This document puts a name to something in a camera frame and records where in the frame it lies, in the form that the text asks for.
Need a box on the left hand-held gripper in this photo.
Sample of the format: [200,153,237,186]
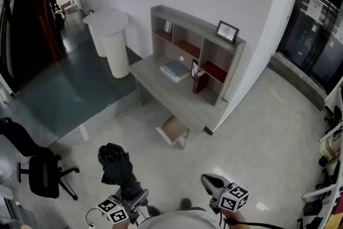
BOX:
[95,189,150,225]

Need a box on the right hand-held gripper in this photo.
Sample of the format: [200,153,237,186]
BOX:
[200,174,250,215]

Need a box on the person's right forearm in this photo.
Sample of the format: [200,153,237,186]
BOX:
[222,210,248,229]

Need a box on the person's left forearm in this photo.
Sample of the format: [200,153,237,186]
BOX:
[111,221,132,229]

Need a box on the person's light shirt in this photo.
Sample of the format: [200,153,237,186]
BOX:
[133,208,223,229]

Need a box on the black office chair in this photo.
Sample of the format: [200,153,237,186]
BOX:
[323,106,343,132]
[16,154,80,201]
[315,160,341,191]

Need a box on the red hardcover book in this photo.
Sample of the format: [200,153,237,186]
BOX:
[192,69,209,95]

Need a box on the black waste bin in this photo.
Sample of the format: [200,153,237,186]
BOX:
[303,197,324,217]

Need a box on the white book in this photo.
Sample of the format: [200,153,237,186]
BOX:
[160,65,186,83]

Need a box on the black jacket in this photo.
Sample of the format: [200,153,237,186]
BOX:
[0,117,62,161]

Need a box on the cream storage box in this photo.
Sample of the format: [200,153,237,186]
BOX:
[320,138,343,162]

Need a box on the grey wooden hutch shelf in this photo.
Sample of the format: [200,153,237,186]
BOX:
[150,4,247,107]

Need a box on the black framed glass door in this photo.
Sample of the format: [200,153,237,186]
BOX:
[275,0,343,94]

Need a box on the cardboard box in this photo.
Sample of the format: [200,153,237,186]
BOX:
[61,1,79,16]

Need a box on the black wheelchair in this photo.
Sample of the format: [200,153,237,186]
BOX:
[49,0,67,28]

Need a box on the white paper notice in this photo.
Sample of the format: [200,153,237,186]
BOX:
[307,0,331,23]

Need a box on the black cable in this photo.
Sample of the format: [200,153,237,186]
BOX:
[219,211,270,229]

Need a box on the thin floor cable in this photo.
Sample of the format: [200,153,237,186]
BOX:
[85,208,105,228]

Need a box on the black white art frame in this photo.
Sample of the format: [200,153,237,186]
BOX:
[190,58,199,78]

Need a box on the black picture frame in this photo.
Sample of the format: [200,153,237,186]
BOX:
[214,20,240,44]

